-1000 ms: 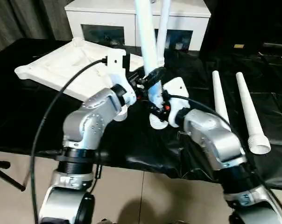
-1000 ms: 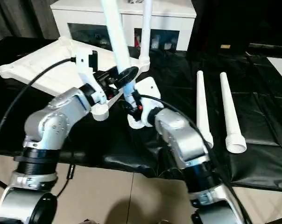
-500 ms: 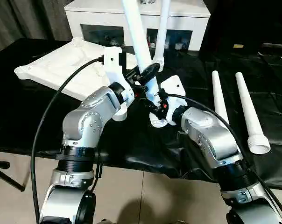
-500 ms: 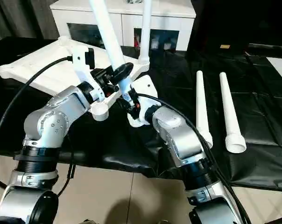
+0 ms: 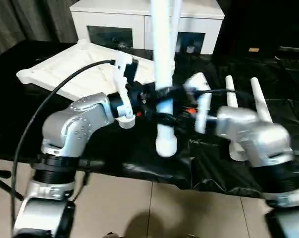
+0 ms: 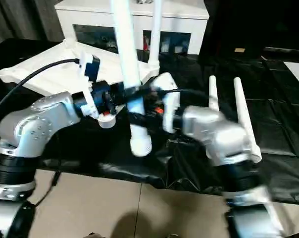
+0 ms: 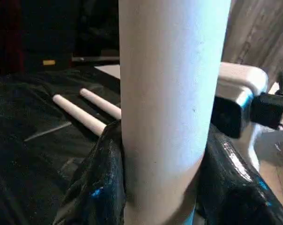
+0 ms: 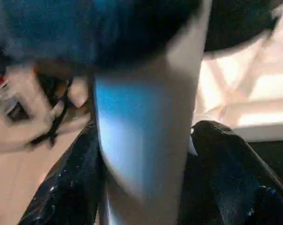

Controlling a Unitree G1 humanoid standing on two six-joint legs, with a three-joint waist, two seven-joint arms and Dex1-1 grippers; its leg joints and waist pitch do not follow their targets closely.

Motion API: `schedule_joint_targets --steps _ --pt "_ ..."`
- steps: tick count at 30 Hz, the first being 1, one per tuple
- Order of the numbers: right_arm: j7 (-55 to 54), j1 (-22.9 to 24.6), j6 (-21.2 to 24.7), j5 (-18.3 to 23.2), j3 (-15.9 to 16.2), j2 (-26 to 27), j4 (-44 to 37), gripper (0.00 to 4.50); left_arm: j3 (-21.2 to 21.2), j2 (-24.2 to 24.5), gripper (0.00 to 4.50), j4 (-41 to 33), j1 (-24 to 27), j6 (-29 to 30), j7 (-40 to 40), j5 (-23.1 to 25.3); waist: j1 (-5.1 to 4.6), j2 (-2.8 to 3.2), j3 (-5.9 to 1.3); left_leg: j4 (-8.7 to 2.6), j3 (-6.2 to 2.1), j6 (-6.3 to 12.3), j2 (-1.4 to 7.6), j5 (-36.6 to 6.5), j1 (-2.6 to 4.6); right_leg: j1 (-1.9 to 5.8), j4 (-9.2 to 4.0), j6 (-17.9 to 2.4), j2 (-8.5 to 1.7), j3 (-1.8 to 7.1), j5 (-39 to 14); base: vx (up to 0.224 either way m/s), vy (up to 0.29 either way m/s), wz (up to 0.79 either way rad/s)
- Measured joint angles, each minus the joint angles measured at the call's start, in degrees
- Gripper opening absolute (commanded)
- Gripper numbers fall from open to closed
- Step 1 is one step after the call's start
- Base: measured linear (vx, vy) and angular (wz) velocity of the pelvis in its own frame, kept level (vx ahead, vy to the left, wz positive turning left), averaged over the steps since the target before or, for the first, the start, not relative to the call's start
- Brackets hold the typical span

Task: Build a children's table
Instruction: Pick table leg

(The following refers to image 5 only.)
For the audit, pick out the black metal stand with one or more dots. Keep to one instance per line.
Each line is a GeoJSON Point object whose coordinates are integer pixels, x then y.
{"type": "Point", "coordinates": [3, 186]}

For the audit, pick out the white plastic table leg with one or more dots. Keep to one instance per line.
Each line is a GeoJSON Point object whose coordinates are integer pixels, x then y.
{"type": "Point", "coordinates": [259, 99]}
{"type": "Point", "coordinates": [163, 49]}
{"type": "Point", "coordinates": [176, 15]}
{"type": "Point", "coordinates": [231, 94]}

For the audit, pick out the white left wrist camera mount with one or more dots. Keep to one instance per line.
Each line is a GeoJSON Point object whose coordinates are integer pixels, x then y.
{"type": "Point", "coordinates": [121, 81]}

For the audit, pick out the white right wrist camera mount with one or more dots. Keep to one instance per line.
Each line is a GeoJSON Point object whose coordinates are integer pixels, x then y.
{"type": "Point", "coordinates": [201, 104]}

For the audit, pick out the white cabinet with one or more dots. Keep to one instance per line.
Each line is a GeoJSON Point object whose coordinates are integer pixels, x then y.
{"type": "Point", "coordinates": [114, 17]}

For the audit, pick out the white plastic table top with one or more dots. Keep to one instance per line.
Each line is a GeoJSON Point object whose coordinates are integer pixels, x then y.
{"type": "Point", "coordinates": [77, 67]}

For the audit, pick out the grey curtain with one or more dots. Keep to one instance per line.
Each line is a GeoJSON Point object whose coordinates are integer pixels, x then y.
{"type": "Point", "coordinates": [23, 24]}

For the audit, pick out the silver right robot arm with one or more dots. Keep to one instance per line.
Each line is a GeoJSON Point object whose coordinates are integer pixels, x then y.
{"type": "Point", "coordinates": [258, 134]}

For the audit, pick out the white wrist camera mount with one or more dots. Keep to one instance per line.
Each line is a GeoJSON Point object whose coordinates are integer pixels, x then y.
{"type": "Point", "coordinates": [121, 81]}
{"type": "Point", "coordinates": [201, 104]}

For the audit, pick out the black mat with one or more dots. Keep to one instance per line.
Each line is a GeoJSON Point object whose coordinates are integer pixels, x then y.
{"type": "Point", "coordinates": [129, 153]}

